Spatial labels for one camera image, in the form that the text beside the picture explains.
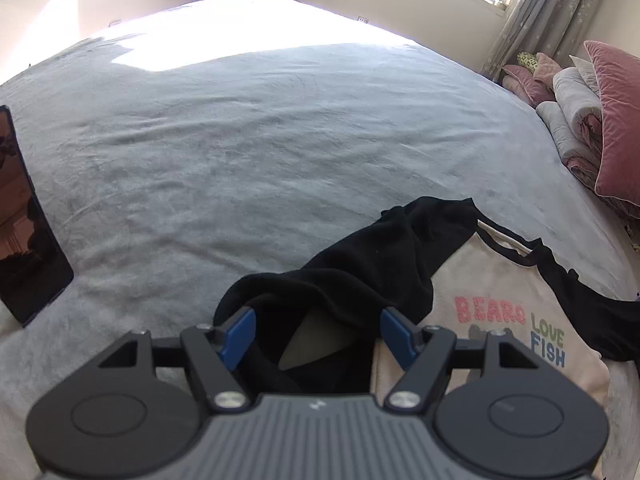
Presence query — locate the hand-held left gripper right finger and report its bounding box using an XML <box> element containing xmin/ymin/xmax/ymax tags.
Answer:
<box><xmin>380</xmin><ymin>307</ymin><xmax>543</xmax><ymax>414</ymax></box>

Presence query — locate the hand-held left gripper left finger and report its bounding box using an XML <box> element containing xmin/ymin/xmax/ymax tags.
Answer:
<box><xmin>97</xmin><ymin>306</ymin><xmax>257</xmax><ymax>414</ymax></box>

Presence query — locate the beige and black raglan shirt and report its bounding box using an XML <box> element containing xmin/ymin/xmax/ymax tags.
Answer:
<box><xmin>212</xmin><ymin>196</ymin><xmax>640</xmax><ymax>406</ymax></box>

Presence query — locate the grey bed sheet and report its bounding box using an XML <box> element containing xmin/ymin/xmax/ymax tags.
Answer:
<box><xmin>0</xmin><ymin>0</ymin><xmax>640</xmax><ymax>480</ymax></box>

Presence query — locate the dark smartphone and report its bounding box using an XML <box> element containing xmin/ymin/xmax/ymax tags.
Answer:
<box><xmin>0</xmin><ymin>105</ymin><xmax>75</xmax><ymax>329</ymax></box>

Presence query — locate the small pink cushion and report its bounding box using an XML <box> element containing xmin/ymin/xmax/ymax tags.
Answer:
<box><xmin>501</xmin><ymin>64</ymin><xmax>551</xmax><ymax>107</ymax></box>

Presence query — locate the folded grey pink quilt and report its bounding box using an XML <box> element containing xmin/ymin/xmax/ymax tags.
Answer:
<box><xmin>536</xmin><ymin>66</ymin><xmax>640</xmax><ymax>221</ymax></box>

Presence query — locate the pink velvet pillow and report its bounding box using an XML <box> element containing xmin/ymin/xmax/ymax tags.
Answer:
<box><xmin>584</xmin><ymin>40</ymin><xmax>640</xmax><ymax>207</ymax></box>

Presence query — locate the pale pink cushion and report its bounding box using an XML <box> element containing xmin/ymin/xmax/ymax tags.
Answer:
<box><xmin>533</xmin><ymin>52</ymin><xmax>562</xmax><ymax>81</ymax></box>

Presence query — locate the grey lace curtain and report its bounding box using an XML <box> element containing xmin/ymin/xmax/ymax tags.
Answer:
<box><xmin>485</xmin><ymin>0</ymin><xmax>613</xmax><ymax>81</ymax></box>

